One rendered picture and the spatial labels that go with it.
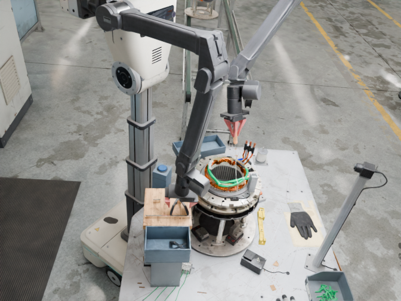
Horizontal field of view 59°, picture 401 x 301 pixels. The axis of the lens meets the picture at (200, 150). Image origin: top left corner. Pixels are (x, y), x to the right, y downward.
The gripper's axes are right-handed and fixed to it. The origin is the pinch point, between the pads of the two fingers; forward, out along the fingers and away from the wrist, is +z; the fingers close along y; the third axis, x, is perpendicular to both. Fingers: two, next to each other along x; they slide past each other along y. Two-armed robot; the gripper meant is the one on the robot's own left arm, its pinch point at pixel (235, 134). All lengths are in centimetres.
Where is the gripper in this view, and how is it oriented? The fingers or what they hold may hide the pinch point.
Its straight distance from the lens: 141.6
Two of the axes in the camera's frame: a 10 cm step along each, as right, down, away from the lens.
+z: 0.6, 9.3, 3.5
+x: -6.0, -2.5, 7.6
